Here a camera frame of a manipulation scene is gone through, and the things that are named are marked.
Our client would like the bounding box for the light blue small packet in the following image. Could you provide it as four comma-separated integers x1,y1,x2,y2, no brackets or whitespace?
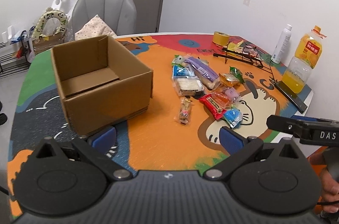
223,106,242,129

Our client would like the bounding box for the red candy bar wrapper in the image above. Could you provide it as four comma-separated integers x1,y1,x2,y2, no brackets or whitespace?
199,94,226,120

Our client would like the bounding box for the orange snack packet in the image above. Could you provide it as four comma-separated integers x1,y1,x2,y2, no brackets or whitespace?
211,93,232,109

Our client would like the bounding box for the bear cookie clear packet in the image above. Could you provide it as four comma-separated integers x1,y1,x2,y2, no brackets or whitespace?
175,96,192,125

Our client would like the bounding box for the yellow biscuit clear pack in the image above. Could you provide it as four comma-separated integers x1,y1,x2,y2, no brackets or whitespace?
219,73,241,87

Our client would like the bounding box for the purple long snack pack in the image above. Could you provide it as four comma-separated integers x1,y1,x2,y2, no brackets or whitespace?
185,56,220,90

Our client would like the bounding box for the white wafer clear pack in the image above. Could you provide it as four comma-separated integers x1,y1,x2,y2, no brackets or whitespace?
172,77,204,97

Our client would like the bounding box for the blue snack packet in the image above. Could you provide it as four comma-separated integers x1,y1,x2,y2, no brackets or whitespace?
172,65,194,79

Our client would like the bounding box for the light green small packet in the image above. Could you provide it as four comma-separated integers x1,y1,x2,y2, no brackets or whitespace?
171,55,186,67

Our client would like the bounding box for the dark green snack packet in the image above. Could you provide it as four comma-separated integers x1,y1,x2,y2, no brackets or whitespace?
230,67,245,84

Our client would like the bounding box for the person right hand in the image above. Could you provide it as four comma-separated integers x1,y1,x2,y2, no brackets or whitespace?
309,153,339,202

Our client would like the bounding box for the black smartphone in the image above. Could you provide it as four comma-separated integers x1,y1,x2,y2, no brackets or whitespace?
275,81,307,114

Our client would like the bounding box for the brown cardboard box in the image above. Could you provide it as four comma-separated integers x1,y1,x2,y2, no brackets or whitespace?
51,36,153,136

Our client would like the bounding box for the colourful cartoon table mat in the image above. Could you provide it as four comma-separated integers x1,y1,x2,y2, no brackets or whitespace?
6,32,312,222

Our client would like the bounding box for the orange juice bottle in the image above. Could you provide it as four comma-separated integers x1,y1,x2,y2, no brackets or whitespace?
282,25,326,94

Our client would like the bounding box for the white spray bottle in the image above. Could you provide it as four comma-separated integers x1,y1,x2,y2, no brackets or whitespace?
271,24,292,64

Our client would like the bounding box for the clear bag of trinkets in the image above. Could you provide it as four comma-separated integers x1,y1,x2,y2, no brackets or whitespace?
241,45,261,60

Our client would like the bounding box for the yellow plastic wrapper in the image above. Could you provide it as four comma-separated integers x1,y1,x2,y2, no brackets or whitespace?
227,40,244,53

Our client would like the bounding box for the yellow tape roll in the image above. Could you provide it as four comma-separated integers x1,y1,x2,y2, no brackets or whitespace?
212,32,230,47

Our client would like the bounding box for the dotted cream cushion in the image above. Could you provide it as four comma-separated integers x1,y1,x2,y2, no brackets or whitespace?
74,14,117,40

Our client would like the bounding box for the small brown SF carton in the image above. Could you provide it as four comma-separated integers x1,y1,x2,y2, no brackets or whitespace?
32,33,65,55

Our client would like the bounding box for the panda print neck pillow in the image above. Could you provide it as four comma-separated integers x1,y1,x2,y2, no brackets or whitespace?
31,7,68,40

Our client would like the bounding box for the grey upholstered chair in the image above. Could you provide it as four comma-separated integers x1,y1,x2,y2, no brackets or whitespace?
71,0,137,36

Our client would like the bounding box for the black wire stand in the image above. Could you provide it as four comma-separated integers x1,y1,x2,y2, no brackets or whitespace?
213,47,276,83

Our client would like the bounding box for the black wire shoe rack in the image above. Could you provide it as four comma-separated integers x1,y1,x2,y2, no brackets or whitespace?
0,41,31,78

